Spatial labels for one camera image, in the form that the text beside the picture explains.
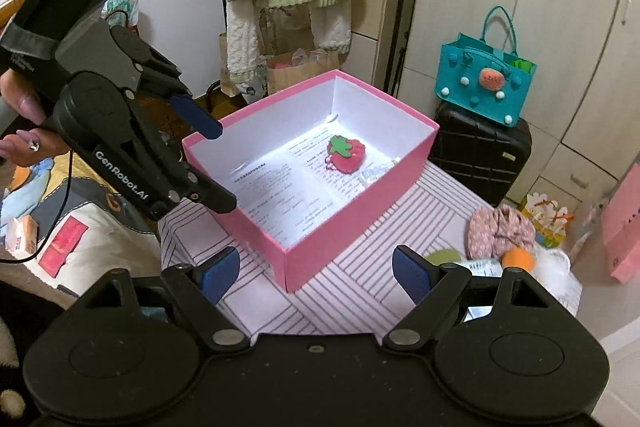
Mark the clear plastic packet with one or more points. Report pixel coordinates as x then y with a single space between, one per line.
480 266

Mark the pink floral cloth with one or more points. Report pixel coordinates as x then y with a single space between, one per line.
495 229

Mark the orange ball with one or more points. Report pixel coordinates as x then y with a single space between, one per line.
520 259

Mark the red strawberry plush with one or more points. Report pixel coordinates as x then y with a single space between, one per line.
350 157

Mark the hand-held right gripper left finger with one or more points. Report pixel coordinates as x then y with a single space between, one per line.
222 271

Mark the colourful gift bag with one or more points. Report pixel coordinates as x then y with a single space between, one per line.
547 227

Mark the white mesh bath sponge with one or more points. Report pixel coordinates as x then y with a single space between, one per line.
552 267

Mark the orange white packet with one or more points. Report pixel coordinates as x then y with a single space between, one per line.
21 237

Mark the red flat packet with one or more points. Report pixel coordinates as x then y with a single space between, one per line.
60 247

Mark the small tissue packet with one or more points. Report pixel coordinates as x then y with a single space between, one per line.
372 174

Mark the black suitcase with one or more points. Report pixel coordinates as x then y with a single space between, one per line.
475 152

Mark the green round pad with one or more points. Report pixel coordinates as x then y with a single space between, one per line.
445 256

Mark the printed blanket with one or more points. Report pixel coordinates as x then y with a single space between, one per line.
100 227

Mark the pink paper bag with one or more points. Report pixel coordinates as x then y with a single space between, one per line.
622 227

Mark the person's left hand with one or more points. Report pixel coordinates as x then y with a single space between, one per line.
22 147

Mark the striped tablecloth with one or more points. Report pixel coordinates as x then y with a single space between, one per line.
360 302

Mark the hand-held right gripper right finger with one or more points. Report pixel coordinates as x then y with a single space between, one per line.
407 271

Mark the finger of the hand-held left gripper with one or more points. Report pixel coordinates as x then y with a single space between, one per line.
200 119
215 201

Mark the printed paper sheet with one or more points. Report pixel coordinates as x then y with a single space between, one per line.
280 197

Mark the teal felt handbag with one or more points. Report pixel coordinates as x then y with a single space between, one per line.
460 77

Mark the brown paper bag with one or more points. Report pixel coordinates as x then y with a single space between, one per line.
295 74

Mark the pink cardboard box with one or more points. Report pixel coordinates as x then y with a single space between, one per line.
360 227

